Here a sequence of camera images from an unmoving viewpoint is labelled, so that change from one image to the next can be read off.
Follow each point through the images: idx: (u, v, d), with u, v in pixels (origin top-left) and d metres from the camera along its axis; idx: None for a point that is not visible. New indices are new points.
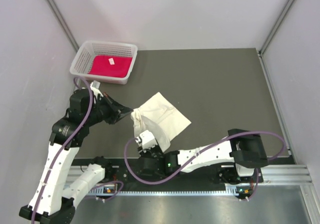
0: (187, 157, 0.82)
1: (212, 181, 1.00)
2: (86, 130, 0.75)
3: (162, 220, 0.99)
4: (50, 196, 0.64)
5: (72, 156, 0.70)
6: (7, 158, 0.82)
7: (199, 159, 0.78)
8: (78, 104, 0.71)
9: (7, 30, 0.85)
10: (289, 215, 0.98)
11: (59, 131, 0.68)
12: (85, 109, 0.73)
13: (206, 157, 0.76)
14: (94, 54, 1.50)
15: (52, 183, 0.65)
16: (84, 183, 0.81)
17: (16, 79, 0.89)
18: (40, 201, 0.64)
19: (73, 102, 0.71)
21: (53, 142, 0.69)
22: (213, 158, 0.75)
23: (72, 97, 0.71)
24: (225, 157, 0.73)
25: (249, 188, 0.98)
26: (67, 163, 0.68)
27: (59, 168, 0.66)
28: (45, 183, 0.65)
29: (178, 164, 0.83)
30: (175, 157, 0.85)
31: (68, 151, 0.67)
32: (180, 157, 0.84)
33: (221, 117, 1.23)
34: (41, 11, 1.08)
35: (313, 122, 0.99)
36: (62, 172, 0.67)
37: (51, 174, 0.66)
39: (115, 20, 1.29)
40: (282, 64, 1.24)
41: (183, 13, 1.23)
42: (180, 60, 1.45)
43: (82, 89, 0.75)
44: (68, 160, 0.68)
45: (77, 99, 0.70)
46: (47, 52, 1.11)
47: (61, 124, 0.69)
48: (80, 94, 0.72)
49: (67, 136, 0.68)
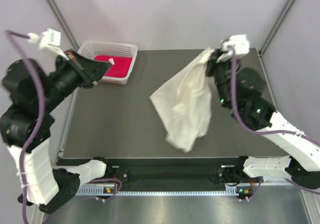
0: (282, 125, 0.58)
1: (212, 181, 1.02)
2: (48, 117, 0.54)
3: (162, 220, 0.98)
4: (38, 193, 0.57)
5: (42, 148, 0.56)
6: (7, 157, 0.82)
7: (293, 138, 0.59)
8: (18, 93, 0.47)
9: (8, 30, 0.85)
10: (290, 215, 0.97)
11: (8, 133, 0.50)
12: (34, 93, 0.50)
13: (302, 145, 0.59)
14: (94, 55, 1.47)
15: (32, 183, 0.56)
16: (87, 167, 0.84)
17: None
18: (30, 194, 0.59)
19: (10, 91, 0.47)
21: (11, 143, 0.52)
22: (306, 153, 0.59)
23: (5, 85, 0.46)
24: (316, 163, 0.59)
25: (249, 188, 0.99)
26: (38, 158, 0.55)
27: (30, 169, 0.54)
28: (24, 184, 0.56)
29: (270, 122, 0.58)
30: (267, 108, 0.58)
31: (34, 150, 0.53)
32: (275, 117, 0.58)
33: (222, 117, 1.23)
34: (41, 11, 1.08)
35: (312, 122, 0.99)
36: (39, 168, 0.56)
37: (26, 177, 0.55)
39: (115, 21, 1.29)
40: (282, 64, 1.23)
41: (183, 12, 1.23)
42: (180, 60, 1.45)
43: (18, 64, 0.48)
44: (37, 158, 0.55)
45: (13, 85, 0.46)
46: (47, 52, 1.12)
47: (8, 122, 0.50)
48: (17, 78, 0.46)
49: (19, 136, 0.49)
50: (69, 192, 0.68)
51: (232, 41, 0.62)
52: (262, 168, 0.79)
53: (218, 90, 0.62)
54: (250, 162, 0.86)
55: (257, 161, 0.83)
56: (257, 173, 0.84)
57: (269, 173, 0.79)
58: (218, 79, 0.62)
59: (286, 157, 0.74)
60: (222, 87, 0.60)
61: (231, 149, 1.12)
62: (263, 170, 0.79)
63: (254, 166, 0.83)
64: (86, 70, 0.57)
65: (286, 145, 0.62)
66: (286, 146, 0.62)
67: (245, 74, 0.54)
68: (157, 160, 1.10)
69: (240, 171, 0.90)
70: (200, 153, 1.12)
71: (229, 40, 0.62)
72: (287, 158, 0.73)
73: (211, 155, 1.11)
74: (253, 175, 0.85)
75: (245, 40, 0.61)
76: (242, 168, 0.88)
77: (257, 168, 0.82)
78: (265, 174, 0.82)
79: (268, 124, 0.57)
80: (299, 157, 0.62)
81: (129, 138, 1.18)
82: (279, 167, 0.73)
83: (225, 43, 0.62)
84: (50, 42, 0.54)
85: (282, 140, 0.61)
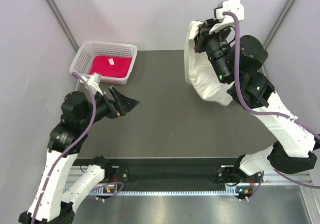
0: (279, 106, 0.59)
1: (212, 181, 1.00)
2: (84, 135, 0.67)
3: (162, 220, 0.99)
4: (49, 203, 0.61)
5: (71, 163, 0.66)
6: (8, 158, 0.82)
7: (285, 123, 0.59)
8: (70, 114, 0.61)
9: (8, 30, 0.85)
10: (289, 215, 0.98)
11: (56, 139, 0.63)
12: (80, 116, 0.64)
13: (293, 131, 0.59)
14: (94, 54, 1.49)
15: (51, 190, 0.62)
16: (84, 186, 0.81)
17: (17, 79, 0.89)
18: (39, 208, 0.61)
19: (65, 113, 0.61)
21: (52, 149, 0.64)
22: (295, 139, 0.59)
23: (64, 106, 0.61)
24: (301, 150, 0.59)
25: (249, 188, 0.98)
26: (65, 170, 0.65)
27: (58, 175, 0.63)
28: (43, 190, 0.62)
29: (268, 102, 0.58)
30: (266, 87, 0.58)
31: (66, 158, 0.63)
32: (273, 97, 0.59)
33: (222, 117, 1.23)
34: (41, 11, 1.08)
35: (312, 122, 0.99)
36: (61, 179, 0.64)
37: (49, 182, 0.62)
39: (115, 21, 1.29)
40: (282, 64, 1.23)
41: (184, 12, 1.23)
42: (180, 60, 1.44)
43: (70, 94, 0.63)
44: (64, 169, 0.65)
45: (68, 108, 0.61)
46: (47, 52, 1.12)
47: (59, 131, 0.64)
48: (71, 103, 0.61)
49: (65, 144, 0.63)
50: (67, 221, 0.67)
51: (227, 7, 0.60)
52: (254, 163, 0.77)
53: (213, 64, 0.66)
54: (245, 158, 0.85)
55: (250, 157, 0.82)
56: (253, 169, 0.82)
57: (261, 167, 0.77)
58: (212, 54, 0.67)
59: (269, 147, 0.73)
60: (218, 63, 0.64)
61: (230, 149, 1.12)
62: (255, 164, 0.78)
63: (248, 162, 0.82)
64: (119, 106, 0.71)
65: (275, 128, 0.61)
66: (276, 130, 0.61)
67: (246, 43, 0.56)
68: (157, 160, 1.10)
69: (240, 170, 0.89)
70: (200, 153, 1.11)
71: (224, 6, 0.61)
72: (270, 147, 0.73)
73: (211, 155, 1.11)
74: (251, 173, 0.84)
75: (241, 7, 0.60)
76: (239, 167, 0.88)
77: (251, 165, 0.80)
78: (260, 170, 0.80)
79: (266, 103, 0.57)
80: (285, 142, 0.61)
81: (129, 138, 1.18)
82: (265, 157, 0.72)
83: (219, 10, 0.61)
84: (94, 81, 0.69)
85: (274, 123, 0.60)
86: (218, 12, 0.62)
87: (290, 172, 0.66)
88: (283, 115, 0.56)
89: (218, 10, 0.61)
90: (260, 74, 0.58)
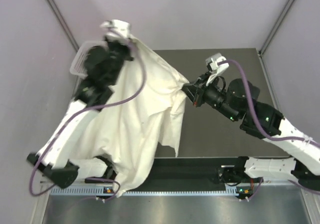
0: (291, 131, 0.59)
1: (212, 181, 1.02)
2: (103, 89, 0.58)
3: (162, 221, 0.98)
4: (59, 149, 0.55)
5: (87, 122, 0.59)
6: (8, 158, 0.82)
7: (301, 145, 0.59)
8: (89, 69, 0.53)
9: (8, 29, 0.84)
10: (290, 215, 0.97)
11: (83, 90, 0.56)
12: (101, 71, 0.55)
13: (312, 151, 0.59)
14: None
15: (64, 137, 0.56)
16: (89, 164, 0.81)
17: (16, 79, 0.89)
18: (48, 152, 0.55)
19: (88, 70, 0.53)
21: (77, 98, 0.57)
22: (316, 159, 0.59)
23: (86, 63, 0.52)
24: None
25: (249, 188, 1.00)
26: (82, 124, 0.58)
27: (76, 126, 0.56)
28: (57, 135, 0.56)
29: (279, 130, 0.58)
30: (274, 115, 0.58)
31: (86, 112, 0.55)
32: (285, 125, 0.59)
33: (223, 118, 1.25)
34: (41, 10, 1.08)
35: (314, 122, 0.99)
36: (77, 129, 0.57)
37: (65, 129, 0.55)
39: (115, 21, 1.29)
40: (283, 65, 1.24)
41: (184, 11, 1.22)
42: (180, 60, 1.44)
43: (95, 49, 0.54)
44: (85, 119, 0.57)
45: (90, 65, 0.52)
46: (47, 51, 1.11)
47: (87, 83, 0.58)
48: (93, 60, 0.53)
49: (90, 99, 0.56)
50: (70, 174, 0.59)
51: (218, 61, 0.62)
52: (266, 170, 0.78)
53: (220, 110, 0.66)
54: (251, 162, 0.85)
55: (260, 162, 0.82)
56: (261, 174, 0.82)
57: (275, 175, 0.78)
58: (215, 102, 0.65)
59: (291, 159, 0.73)
60: (224, 107, 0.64)
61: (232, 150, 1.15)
62: (268, 172, 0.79)
63: (257, 167, 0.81)
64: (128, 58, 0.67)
65: (292, 150, 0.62)
66: (295, 154, 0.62)
67: (234, 85, 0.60)
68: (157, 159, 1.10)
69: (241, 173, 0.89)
70: (201, 153, 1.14)
71: (211, 62, 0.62)
72: (291, 160, 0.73)
73: (211, 155, 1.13)
74: (255, 176, 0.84)
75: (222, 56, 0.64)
76: (243, 170, 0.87)
77: (261, 170, 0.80)
78: (268, 176, 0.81)
79: (277, 131, 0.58)
80: (307, 162, 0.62)
81: None
82: (285, 169, 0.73)
83: (212, 64, 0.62)
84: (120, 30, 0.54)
85: (290, 147, 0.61)
86: (213, 64, 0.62)
87: None
88: (299, 139, 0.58)
89: (211, 62, 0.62)
90: (267, 106, 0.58)
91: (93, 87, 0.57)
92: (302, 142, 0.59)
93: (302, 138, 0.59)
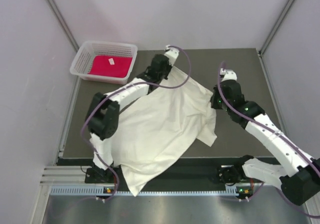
0: (266, 124, 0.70)
1: (212, 181, 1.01)
2: (155, 76, 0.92)
3: (162, 220, 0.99)
4: (124, 96, 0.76)
5: (135, 95, 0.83)
6: (8, 159, 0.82)
7: (270, 137, 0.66)
8: (155, 64, 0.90)
9: (7, 30, 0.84)
10: (290, 215, 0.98)
11: (143, 75, 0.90)
12: (161, 69, 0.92)
13: (280, 144, 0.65)
14: (94, 54, 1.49)
15: (130, 91, 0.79)
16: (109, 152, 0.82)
17: (16, 80, 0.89)
18: (115, 95, 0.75)
19: (152, 65, 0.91)
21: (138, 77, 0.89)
22: (282, 151, 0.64)
23: (153, 59, 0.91)
24: (291, 162, 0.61)
25: (249, 188, 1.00)
26: (133, 96, 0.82)
27: (137, 89, 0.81)
28: (126, 88, 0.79)
29: (253, 117, 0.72)
30: (256, 109, 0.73)
31: (146, 85, 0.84)
32: (262, 118, 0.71)
33: (225, 118, 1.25)
34: (41, 11, 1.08)
35: (314, 122, 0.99)
36: (135, 93, 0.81)
37: (133, 87, 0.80)
39: (115, 21, 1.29)
40: (283, 64, 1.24)
41: (185, 11, 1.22)
42: (180, 60, 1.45)
43: (160, 55, 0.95)
44: (139, 93, 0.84)
45: (155, 61, 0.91)
46: (47, 52, 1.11)
47: (146, 73, 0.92)
48: (159, 58, 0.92)
49: (145, 79, 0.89)
50: (115, 125, 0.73)
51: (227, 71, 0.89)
52: (260, 171, 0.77)
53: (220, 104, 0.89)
54: (252, 161, 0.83)
55: (259, 163, 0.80)
56: (255, 174, 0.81)
57: (266, 179, 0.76)
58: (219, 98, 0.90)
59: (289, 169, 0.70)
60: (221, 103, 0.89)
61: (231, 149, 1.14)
62: (260, 172, 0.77)
63: (254, 166, 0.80)
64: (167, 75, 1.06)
65: (266, 144, 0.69)
66: (269, 148, 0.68)
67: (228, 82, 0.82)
68: None
69: (238, 171, 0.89)
70: (200, 153, 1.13)
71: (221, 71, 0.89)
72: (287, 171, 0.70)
73: (208, 154, 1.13)
74: (250, 175, 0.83)
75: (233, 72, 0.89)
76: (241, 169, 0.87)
77: (256, 170, 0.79)
78: (261, 178, 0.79)
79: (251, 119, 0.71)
80: (279, 157, 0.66)
81: None
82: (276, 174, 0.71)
83: (221, 71, 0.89)
84: (173, 53, 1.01)
85: (263, 138, 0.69)
86: (221, 71, 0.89)
87: (291, 194, 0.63)
88: (268, 129, 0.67)
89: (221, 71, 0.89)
90: (253, 103, 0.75)
91: (149, 76, 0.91)
92: (271, 132, 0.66)
93: (274, 130, 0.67)
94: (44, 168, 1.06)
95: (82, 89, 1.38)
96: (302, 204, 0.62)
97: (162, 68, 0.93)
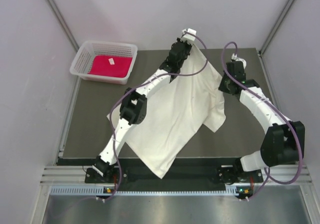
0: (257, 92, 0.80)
1: (212, 181, 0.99)
2: (175, 65, 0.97)
3: (162, 220, 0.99)
4: (149, 89, 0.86)
5: (159, 85, 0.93)
6: (8, 159, 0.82)
7: (256, 101, 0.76)
8: (171, 55, 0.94)
9: (7, 30, 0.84)
10: (289, 215, 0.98)
11: (165, 66, 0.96)
12: (179, 57, 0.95)
13: (263, 107, 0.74)
14: (94, 54, 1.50)
15: (154, 84, 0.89)
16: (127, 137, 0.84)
17: (16, 81, 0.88)
18: (141, 88, 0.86)
19: (170, 57, 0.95)
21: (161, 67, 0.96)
22: (263, 112, 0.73)
23: (171, 51, 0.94)
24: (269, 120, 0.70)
25: (249, 188, 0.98)
26: (158, 86, 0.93)
27: (159, 81, 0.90)
28: (150, 81, 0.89)
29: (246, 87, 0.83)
30: (252, 84, 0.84)
31: (167, 76, 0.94)
32: (255, 89, 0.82)
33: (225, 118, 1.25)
34: (41, 11, 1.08)
35: (314, 122, 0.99)
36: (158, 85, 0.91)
37: (156, 79, 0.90)
39: (115, 21, 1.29)
40: (283, 64, 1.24)
41: (185, 11, 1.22)
42: None
43: (176, 45, 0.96)
44: (161, 84, 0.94)
45: (173, 53, 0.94)
46: (47, 52, 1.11)
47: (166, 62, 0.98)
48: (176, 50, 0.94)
49: (167, 70, 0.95)
50: (143, 113, 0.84)
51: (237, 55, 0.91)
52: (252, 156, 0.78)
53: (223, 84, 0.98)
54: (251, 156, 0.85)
55: None
56: (249, 164, 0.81)
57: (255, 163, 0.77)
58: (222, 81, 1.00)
59: None
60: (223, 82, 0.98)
61: (232, 149, 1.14)
62: (252, 158, 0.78)
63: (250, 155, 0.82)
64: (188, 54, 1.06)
65: (254, 109, 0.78)
66: (255, 113, 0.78)
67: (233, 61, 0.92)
68: None
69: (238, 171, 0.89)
70: (200, 153, 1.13)
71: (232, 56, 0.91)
72: None
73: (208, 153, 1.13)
74: (247, 169, 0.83)
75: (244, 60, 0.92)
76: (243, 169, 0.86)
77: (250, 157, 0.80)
78: (252, 166, 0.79)
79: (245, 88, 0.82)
80: (262, 120, 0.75)
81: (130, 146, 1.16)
82: None
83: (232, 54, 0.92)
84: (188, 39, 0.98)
85: (251, 103, 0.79)
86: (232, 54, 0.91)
87: (267, 153, 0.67)
88: (256, 94, 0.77)
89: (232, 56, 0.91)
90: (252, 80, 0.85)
91: (170, 66, 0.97)
92: (258, 97, 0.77)
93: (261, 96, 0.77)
94: (44, 168, 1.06)
95: (82, 89, 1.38)
96: (276, 162, 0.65)
97: (179, 56, 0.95)
